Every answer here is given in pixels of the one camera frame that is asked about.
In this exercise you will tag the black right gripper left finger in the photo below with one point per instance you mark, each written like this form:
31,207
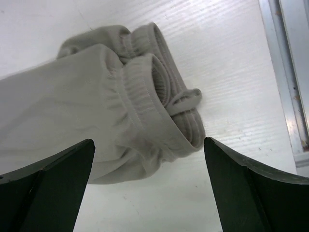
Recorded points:
46,196

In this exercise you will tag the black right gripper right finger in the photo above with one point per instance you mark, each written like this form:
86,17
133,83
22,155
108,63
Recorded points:
254,197

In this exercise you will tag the grey trousers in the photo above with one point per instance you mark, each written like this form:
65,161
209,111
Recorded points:
117,87

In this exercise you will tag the aluminium side rail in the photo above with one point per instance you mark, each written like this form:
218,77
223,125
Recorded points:
289,91

